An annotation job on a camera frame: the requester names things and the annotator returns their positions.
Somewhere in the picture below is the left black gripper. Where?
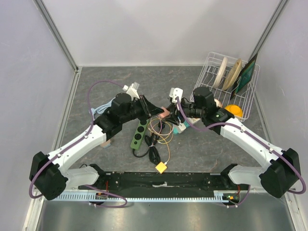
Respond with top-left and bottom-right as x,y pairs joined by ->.
121,94 -> 164,124

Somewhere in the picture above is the yellow usb cable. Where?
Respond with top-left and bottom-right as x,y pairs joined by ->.
149,117 -> 174,167

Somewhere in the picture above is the pink cube socket adapter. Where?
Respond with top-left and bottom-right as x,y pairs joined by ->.
100,140 -> 111,149

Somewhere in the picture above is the dark green square plate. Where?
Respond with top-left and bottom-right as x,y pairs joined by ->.
230,53 -> 258,100

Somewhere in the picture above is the white wire dish rack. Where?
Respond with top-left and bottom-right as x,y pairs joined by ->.
195,52 -> 260,122

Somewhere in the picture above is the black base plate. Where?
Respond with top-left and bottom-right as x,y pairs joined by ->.
92,172 -> 248,198

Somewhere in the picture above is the black power cord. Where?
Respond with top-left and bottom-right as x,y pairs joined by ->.
132,121 -> 167,164

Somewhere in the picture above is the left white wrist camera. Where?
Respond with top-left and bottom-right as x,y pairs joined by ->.
122,82 -> 140,100

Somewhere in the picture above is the white cube socket adapter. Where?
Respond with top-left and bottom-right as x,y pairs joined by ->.
186,118 -> 200,126

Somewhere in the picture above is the white plate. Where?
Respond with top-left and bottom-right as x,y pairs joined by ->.
212,56 -> 228,88

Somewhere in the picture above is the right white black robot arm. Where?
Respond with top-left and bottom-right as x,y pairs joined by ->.
168,87 -> 307,198

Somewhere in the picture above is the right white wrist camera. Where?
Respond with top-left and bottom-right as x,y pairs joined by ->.
169,88 -> 183,103

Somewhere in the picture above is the pink usb charger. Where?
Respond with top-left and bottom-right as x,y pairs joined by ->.
159,107 -> 170,119

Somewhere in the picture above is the yellow usb charger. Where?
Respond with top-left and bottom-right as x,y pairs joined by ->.
155,162 -> 167,174

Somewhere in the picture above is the orange bowl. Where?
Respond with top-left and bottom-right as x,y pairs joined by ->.
224,104 -> 244,121

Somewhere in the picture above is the beige plate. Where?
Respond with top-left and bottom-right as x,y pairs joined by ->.
222,58 -> 242,91

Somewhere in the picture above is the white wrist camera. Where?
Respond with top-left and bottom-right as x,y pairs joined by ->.
169,88 -> 183,103
122,82 -> 140,100

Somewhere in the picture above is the light blue cable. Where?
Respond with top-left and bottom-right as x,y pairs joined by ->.
88,98 -> 114,118

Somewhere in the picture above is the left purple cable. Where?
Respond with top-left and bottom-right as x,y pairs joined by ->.
28,80 -> 128,208

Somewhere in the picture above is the white square plug adapter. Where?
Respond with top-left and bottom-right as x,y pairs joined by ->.
178,123 -> 186,133

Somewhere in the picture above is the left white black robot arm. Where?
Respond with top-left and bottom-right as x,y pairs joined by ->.
29,93 -> 163,200

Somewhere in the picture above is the teal triangular power strip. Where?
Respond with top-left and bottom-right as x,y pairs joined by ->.
173,124 -> 186,134

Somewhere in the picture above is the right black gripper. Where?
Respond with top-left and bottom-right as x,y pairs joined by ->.
162,98 -> 205,126

